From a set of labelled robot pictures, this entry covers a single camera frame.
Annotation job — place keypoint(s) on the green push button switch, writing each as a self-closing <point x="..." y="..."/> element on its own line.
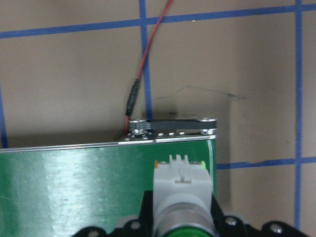
<point x="182" y="192"/>

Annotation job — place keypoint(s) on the green conveyor belt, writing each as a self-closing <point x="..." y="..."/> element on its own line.
<point x="74" y="185"/>

